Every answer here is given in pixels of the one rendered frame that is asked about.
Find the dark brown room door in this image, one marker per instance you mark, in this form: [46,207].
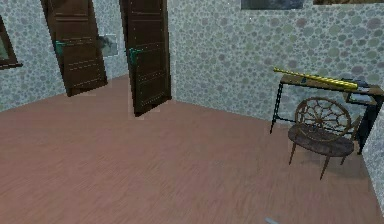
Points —
[78,50]
[148,56]

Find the small dark green object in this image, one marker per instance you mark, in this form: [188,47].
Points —
[303,80]

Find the yellow baseball bat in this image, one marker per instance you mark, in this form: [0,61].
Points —
[316,79]

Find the round brown wooden chair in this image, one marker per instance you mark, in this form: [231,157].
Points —
[321,133]

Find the dark grey framed picture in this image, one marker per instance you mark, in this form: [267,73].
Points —
[271,4]

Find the dark grey flat object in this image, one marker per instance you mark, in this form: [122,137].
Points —
[359,83]

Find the brown table with black legs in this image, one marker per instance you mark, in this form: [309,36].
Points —
[366,116]

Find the brown framed picture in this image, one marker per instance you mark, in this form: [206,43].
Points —
[348,1]

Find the grey framed wall picture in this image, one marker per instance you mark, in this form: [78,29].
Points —
[109,45]

